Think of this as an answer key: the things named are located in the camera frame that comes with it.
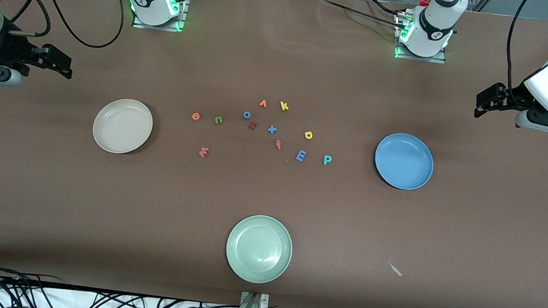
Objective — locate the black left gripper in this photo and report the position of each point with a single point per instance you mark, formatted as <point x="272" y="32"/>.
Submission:
<point x="512" y="98"/>

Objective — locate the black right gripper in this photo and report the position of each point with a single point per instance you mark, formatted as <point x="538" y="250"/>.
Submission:
<point x="6" y="48"/>

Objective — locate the orange foam letter e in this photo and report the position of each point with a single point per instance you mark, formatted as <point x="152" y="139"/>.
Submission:
<point x="195" y="116"/>

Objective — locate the green foam letter u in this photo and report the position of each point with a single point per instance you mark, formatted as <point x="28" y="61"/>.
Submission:
<point x="218" y="122"/>

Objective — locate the pink foam letter W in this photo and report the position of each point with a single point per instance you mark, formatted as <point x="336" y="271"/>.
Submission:
<point x="204" y="152"/>

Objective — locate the teal foam letter P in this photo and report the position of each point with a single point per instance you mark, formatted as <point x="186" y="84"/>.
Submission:
<point x="325" y="160"/>

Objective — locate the yellow foam letter d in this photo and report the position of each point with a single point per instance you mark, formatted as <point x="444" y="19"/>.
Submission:
<point x="308" y="132"/>

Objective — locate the blue foam letter E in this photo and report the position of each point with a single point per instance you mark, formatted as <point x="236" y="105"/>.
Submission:
<point x="299" y="155"/>

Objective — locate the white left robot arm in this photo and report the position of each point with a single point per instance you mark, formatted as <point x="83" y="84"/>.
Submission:
<point x="422" y="45"/>

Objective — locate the beige round plate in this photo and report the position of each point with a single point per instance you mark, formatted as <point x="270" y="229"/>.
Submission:
<point x="122" y="126"/>

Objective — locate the blue round plate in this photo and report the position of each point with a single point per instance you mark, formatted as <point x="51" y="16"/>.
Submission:
<point x="404" y="161"/>

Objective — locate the brown table cover sheet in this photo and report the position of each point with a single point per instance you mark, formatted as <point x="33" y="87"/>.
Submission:
<point x="98" y="207"/>

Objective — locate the blue foam letter o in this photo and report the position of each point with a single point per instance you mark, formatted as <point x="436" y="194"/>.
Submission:
<point x="244" y="115"/>

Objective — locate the small white paper scrap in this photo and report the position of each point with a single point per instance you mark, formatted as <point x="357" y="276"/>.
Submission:
<point x="395" y="269"/>

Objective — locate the maroon foam letter h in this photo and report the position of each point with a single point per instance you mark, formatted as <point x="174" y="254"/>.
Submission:
<point x="252" y="126"/>

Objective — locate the yellow foam letter k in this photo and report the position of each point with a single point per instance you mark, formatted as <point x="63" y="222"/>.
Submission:
<point x="282" y="106"/>

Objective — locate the orange foam letter v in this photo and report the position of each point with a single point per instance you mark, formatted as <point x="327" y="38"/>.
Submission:
<point x="263" y="102"/>

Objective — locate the red foam letter f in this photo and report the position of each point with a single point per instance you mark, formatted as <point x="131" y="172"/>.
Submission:
<point x="278" y="145"/>

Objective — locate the blue foam letter x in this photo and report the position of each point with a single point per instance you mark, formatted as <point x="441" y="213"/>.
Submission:
<point x="272" y="129"/>

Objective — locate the green round plate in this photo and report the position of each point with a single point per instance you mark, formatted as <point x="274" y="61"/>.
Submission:
<point x="259" y="249"/>

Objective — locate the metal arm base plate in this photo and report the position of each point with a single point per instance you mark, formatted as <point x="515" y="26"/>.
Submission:
<point x="439" y="60"/>
<point x="140" y="24"/>

